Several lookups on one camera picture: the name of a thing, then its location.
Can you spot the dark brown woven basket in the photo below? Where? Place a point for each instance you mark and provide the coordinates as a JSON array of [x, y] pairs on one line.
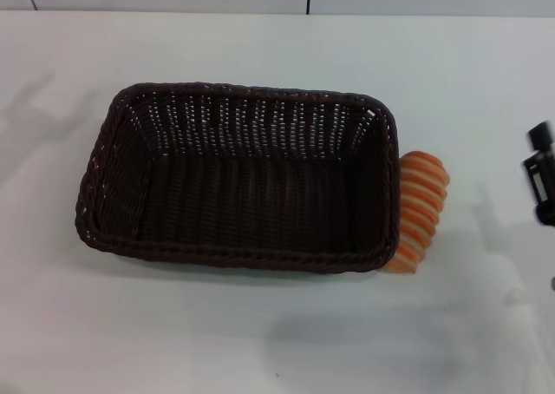
[[243, 203]]

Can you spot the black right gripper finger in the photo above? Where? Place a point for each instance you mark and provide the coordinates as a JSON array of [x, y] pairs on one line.
[[534, 181], [543, 134]]

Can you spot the orange striped bread roll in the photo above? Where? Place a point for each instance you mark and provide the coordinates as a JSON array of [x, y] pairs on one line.
[[422, 185]]

